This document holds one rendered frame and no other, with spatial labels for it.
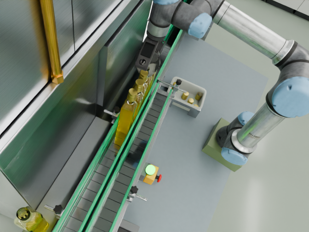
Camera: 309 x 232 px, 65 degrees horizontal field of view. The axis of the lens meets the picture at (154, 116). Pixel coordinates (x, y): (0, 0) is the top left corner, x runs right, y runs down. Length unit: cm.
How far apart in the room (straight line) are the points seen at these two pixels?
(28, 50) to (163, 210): 91
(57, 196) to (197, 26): 79
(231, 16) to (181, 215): 86
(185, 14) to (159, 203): 82
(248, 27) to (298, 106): 30
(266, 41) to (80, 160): 84
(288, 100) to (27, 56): 69
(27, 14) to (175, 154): 101
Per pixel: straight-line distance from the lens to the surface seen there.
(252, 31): 90
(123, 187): 105
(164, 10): 80
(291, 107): 83
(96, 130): 114
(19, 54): 50
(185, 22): 79
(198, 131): 143
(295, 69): 86
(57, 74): 61
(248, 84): 187
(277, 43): 91
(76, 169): 107
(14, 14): 46
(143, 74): 100
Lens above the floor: 188
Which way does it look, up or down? 54 degrees down
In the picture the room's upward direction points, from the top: 23 degrees clockwise
